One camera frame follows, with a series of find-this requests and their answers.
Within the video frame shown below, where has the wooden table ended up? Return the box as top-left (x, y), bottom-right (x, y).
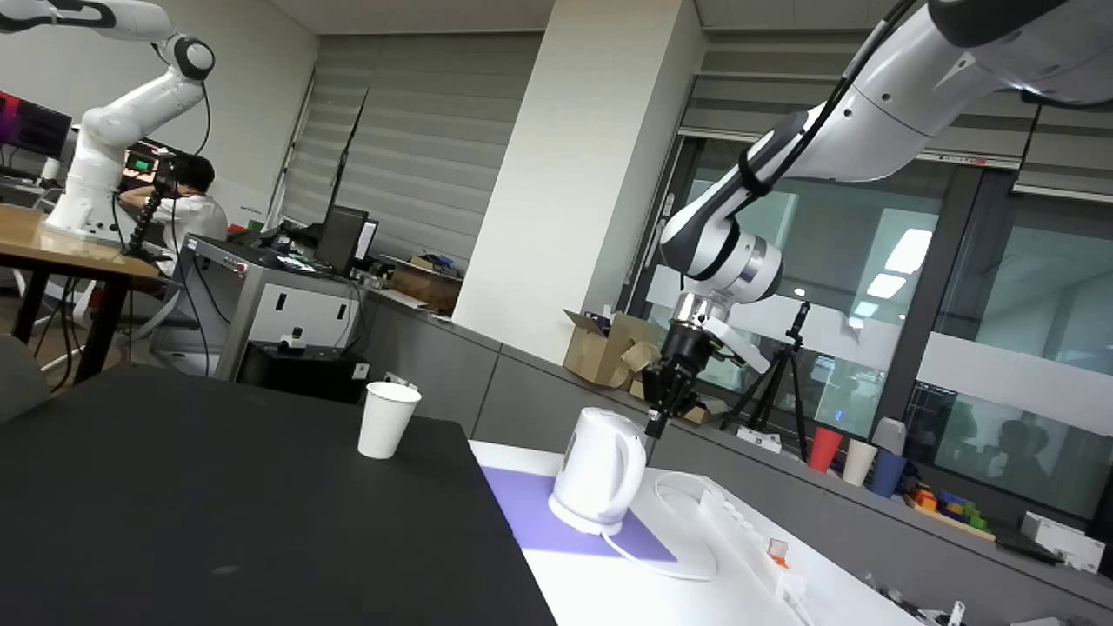
top-left (0, 201), bottom-right (168, 385)

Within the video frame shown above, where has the clear plastic cup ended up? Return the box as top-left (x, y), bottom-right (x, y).
top-left (874, 414), bottom-right (911, 460)

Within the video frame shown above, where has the red cup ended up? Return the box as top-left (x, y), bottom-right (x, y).
top-left (806, 425), bottom-right (844, 478)

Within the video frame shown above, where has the person in white shirt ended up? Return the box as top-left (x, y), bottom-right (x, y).
top-left (116, 152), bottom-right (233, 254)

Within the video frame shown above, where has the white electric kettle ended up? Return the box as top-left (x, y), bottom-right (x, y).
top-left (546, 404), bottom-right (655, 540)

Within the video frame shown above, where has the white plastic cup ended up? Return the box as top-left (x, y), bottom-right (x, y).
top-left (842, 436), bottom-right (879, 490)

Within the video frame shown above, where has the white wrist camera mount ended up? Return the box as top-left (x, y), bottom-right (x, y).
top-left (693, 297), bottom-right (771, 377)

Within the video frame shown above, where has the small white box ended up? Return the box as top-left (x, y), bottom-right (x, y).
top-left (1018, 507), bottom-right (1110, 578)

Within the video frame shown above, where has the white power strip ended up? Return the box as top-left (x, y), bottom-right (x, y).
top-left (693, 479), bottom-right (932, 626)

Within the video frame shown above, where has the open cardboard box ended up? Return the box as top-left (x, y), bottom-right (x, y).
top-left (560, 305), bottom-right (669, 392)

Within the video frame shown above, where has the black tripod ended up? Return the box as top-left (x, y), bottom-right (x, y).
top-left (716, 298), bottom-right (817, 464)

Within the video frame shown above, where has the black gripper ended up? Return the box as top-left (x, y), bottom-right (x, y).
top-left (639, 323), bottom-right (719, 443)

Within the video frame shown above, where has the blue cup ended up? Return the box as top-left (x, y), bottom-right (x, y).
top-left (867, 450), bottom-right (911, 502)

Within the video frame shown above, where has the dark reddish monitor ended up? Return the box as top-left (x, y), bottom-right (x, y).
top-left (0, 92), bottom-right (76, 177)

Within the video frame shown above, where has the grey partition panel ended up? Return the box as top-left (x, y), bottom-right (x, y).
top-left (345, 289), bottom-right (1113, 626)

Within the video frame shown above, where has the white kettle cable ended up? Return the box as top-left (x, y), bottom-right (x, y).
top-left (600, 468), bottom-right (727, 586)

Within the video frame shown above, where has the white paper cup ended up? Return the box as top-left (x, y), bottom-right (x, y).
top-left (356, 380), bottom-right (423, 464)

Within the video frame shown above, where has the grey metal cabinet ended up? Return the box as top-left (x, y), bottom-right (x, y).
top-left (170, 235), bottom-right (370, 385)

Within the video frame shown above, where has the brown cardboard box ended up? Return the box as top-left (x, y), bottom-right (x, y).
top-left (380, 259), bottom-right (462, 320)

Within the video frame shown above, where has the black monitor on cabinet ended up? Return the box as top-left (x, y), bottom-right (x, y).
top-left (314, 201), bottom-right (375, 279)

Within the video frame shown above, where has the purple mat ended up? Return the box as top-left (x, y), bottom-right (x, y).
top-left (480, 464), bottom-right (680, 569)

